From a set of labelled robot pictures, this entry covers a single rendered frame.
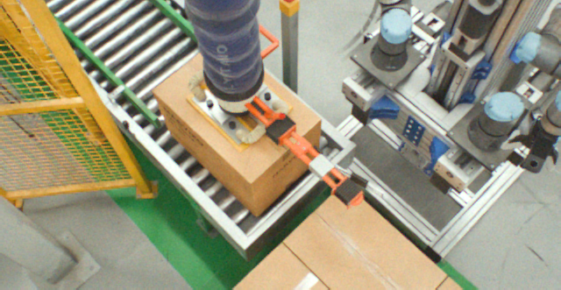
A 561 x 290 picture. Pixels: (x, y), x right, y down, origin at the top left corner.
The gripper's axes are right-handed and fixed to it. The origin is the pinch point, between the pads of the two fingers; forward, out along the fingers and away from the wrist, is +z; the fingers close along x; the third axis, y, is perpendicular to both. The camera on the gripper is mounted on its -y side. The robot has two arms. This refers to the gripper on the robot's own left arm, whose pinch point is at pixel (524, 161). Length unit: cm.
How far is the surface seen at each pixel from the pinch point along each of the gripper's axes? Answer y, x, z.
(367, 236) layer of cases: -13, 33, 91
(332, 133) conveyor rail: 21, 69, 86
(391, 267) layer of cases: -20, 18, 92
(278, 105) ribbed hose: 1, 86, 44
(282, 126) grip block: -9, 77, 36
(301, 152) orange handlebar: -15, 66, 36
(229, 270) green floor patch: -47, 89, 146
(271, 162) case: -19, 77, 51
